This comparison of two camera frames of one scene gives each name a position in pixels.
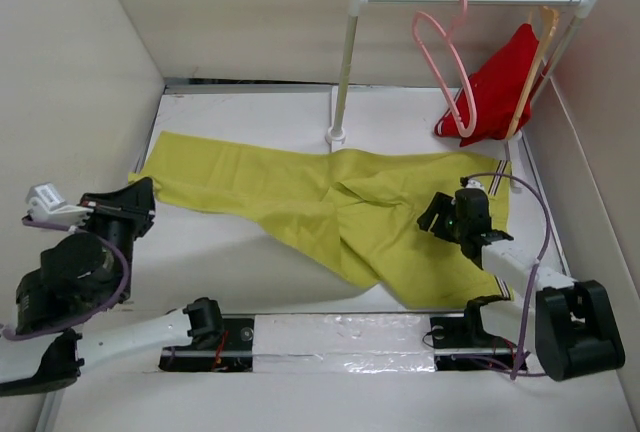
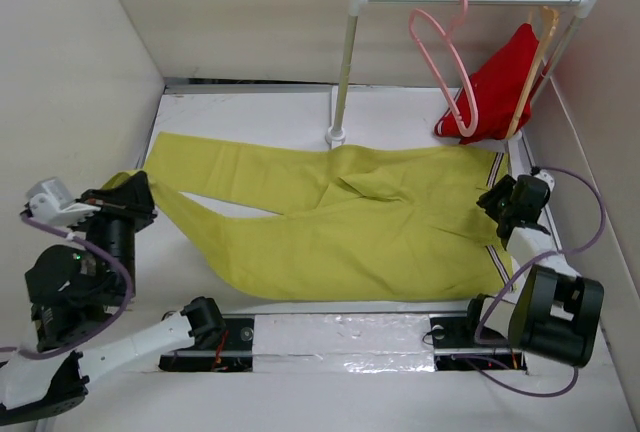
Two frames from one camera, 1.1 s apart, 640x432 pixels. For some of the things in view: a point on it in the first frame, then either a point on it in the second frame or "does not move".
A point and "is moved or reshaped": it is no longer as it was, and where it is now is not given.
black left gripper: [134, 203] does not move
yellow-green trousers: [357, 210] is moved or reshaped
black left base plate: [219, 344] does not move
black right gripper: [442, 204] → [487, 199]
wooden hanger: [549, 18] does not move
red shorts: [496, 84] does not move
